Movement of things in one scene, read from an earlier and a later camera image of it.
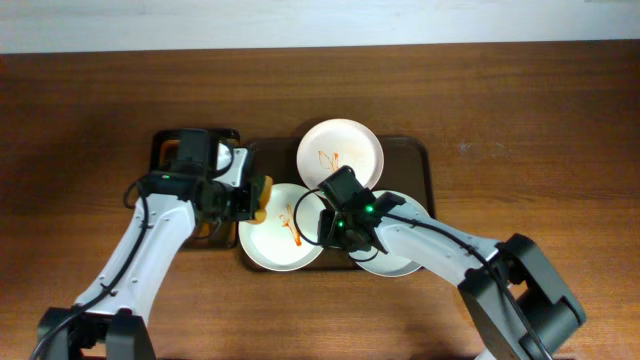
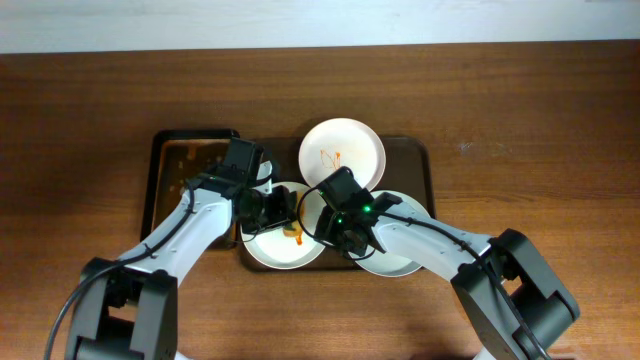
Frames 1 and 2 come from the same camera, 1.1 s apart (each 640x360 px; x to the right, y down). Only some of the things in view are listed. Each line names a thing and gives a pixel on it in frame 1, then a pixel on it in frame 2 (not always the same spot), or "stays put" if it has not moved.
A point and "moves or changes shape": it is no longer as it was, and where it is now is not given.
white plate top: [334, 143] stays put
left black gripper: [248, 198] to [282, 211]
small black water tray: [204, 150] stays put
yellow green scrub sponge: [261, 193] moves or changes shape
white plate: [288, 238] stays put
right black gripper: [327, 232] stays put
